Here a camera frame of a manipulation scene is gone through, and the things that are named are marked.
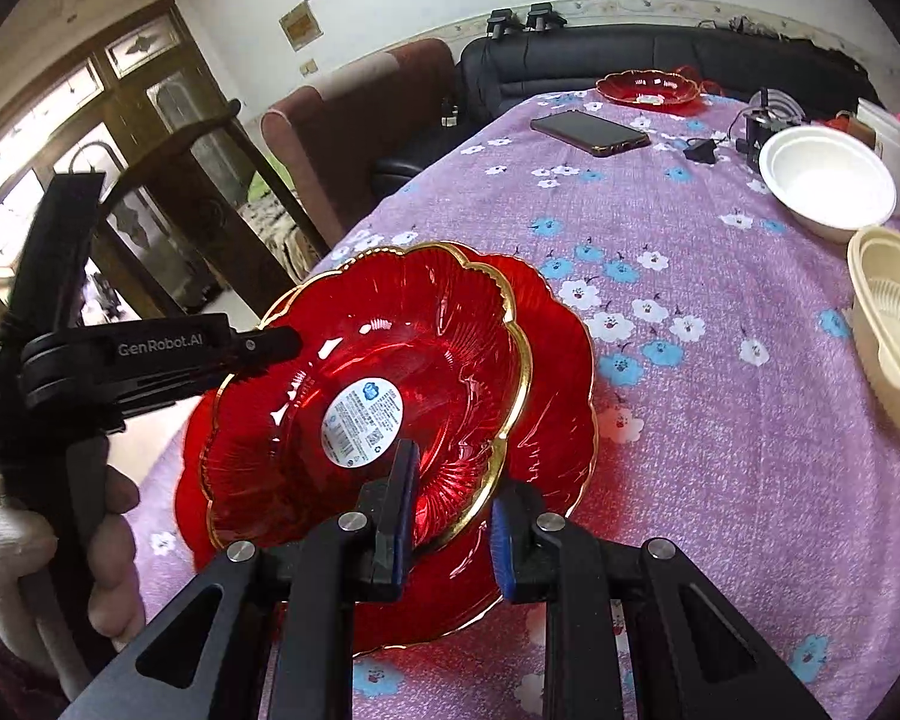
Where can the cream plastic bowl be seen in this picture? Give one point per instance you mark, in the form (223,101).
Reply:
(873,260)

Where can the black gripper on sofa right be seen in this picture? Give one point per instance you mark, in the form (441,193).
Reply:
(542,17)

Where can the black smartphone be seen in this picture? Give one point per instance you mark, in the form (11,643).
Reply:
(596,136)

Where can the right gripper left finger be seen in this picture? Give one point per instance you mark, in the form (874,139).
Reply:
(361,555)

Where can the small red plate far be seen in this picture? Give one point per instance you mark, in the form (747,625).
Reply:
(648,88)

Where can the white foam bowl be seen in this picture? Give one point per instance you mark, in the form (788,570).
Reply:
(831,183)

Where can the black device with cable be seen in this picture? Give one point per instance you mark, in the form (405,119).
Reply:
(769,111)

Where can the small framed certificate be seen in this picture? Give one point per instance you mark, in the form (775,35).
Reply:
(300,27)

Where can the black leather sofa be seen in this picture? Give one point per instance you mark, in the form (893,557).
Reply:
(493,76)

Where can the black power adapter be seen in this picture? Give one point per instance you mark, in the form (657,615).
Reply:
(702,150)

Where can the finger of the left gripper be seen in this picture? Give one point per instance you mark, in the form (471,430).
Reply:
(266,348)

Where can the dark wooden chair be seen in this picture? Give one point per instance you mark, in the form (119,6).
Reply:
(198,210)

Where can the large red scalloped plate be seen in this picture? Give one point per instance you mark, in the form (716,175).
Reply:
(553,446)

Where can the white plastic jar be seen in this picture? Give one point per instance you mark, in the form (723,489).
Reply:
(887,140)

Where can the red glass plate with label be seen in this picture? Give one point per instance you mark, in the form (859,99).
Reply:
(420,344)

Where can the purple floral tablecloth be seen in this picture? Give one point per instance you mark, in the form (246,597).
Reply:
(734,416)

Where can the wooden glass door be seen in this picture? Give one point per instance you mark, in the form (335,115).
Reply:
(100,109)

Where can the brown armchair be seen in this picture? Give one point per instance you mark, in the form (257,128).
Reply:
(329,133)

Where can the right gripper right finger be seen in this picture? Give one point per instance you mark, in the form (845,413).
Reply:
(541,557)

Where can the red plastic bag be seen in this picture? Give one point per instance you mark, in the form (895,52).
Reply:
(706,86)

